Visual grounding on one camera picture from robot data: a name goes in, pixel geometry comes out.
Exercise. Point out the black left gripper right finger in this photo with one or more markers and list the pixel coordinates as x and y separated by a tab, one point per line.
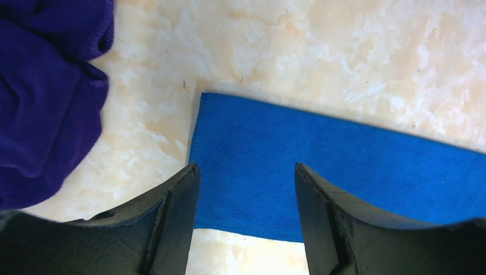
345	235

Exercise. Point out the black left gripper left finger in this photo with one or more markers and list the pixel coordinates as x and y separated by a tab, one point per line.
150	234

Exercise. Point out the purple towel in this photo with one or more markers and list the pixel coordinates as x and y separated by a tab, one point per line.
51	94

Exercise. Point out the blue towel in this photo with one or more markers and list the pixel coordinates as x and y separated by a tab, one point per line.
247	151

